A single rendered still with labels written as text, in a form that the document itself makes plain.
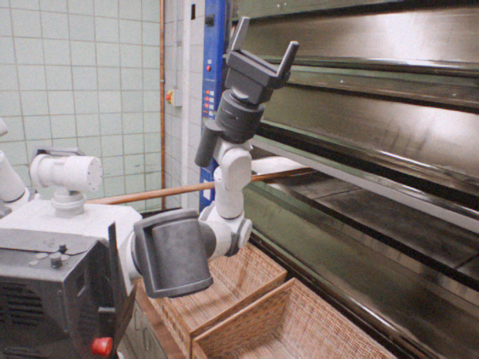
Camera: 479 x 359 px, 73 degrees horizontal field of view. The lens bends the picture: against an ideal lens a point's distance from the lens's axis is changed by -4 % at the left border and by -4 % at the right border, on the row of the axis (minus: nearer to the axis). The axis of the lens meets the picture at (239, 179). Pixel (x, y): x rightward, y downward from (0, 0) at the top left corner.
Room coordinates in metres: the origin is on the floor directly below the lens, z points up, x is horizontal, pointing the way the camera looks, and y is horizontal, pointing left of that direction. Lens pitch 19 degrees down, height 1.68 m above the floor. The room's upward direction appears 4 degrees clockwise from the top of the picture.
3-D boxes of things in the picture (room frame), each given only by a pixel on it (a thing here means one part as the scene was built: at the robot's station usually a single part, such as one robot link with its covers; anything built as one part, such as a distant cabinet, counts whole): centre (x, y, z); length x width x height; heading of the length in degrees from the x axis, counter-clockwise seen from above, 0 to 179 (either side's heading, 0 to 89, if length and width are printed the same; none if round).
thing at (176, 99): (2.24, 0.46, 1.46); 0.10 x 0.07 x 0.10; 34
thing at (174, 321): (1.34, 0.12, 0.72); 0.56 x 0.49 x 0.28; 35
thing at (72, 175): (0.59, 0.32, 1.46); 0.10 x 0.07 x 0.09; 89
